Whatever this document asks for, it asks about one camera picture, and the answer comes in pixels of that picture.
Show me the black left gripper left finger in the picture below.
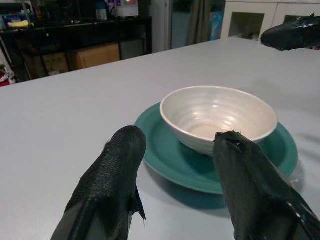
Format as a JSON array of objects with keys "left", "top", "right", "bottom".
[{"left": 51, "top": 125, "right": 147, "bottom": 240}]

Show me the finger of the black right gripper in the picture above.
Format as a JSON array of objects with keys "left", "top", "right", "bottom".
[{"left": 261, "top": 13, "right": 320, "bottom": 52}]

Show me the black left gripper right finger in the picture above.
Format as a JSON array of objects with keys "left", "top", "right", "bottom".
[{"left": 212, "top": 130, "right": 320, "bottom": 240}]

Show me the white glass-door cabinet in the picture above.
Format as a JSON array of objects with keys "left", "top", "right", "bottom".
[{"left": 220, "top": 1, "right": 320, "bottom": 41}]

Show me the teal ceramic plate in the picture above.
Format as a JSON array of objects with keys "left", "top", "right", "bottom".
[{"left": 134, "top": 102, "right": 299, "bottom": 195}]

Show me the white ceramic bowl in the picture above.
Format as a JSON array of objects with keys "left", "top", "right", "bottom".
[{"left": 159, "top": 85, "right": 279, "bottom": 157}]

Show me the olive green curtain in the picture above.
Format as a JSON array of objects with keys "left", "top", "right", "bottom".
[{"left": 187, "top": 0, "right": 213, "bottom": 46}]

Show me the large brown cardboard box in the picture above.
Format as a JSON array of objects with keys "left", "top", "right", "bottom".
[{"left": 67, "top": 42, "right": 121, "bottom": 71}]

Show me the small brown cardboard box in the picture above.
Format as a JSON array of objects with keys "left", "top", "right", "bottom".
[{"left": 23, "top": 52, "right": 70, "bottom": 78}]

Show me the red cloth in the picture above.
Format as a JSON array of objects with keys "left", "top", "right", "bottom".
[{"left": 0, "top": 64, "right": 16, "bottom": 87}]

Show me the black shelf unit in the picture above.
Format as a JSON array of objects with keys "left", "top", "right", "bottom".
[{"left": 0, "top": 16, "right": 153, "bottom": 82}]

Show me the blue and white container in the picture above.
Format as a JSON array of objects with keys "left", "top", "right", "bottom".
[{"left": 96, "top": 2, "right": 109, "bottom": 21}]

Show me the white countertop appliance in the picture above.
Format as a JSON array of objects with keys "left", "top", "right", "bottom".
[{"left": 116, "top": 0, "right": 140, "bottom": 19}]

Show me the yellow cloth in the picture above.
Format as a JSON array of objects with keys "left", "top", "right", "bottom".
[{"left": 7, "top": 20, "right": 30, "bottom": 28}]

